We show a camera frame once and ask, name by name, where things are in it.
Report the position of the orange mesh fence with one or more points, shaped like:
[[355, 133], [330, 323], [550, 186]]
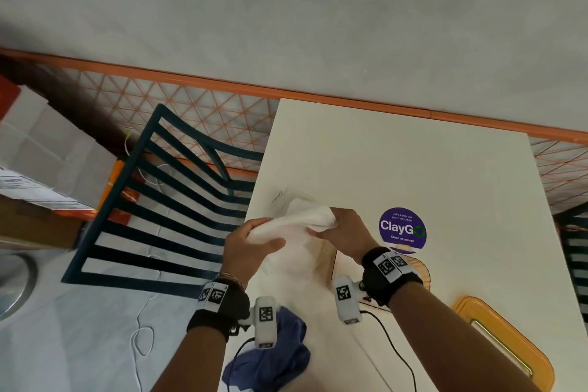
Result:
[[138, 72]]

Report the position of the black right wristband with markers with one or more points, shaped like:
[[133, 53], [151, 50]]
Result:
[[390, 272]]

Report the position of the white tissue stack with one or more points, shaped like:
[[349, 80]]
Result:
[[298, 260]]

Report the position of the blue cloth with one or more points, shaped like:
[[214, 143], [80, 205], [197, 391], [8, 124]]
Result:
[[275, 359]]

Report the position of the brown cardboard box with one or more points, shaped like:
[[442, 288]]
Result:
[[36, 226]]

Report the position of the purple round sticker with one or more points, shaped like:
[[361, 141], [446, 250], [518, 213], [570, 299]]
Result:
[[402, 228]]

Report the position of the round metal base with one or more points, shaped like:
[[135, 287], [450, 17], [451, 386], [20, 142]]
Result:
[[14, 286]]

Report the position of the person's right hand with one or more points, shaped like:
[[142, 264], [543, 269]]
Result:
[[351, 235]]

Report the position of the orange plastic lid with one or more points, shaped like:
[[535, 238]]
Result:
[[505, 336]]

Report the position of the person's right forearm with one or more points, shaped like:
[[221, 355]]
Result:
[[459, 350]]

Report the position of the orange ribbed plastic box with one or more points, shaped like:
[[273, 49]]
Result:
[[422, 267]]

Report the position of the person's left forearm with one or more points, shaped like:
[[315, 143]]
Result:
[[193, 364]]

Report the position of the person's left hand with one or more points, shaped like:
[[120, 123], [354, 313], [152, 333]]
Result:
[[243, 254]]

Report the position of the dark green slatted chair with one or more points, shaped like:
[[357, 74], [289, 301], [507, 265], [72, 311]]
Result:
[[115, 221], [574, 258]]

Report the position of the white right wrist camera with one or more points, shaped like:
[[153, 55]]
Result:
[[347, 300]]

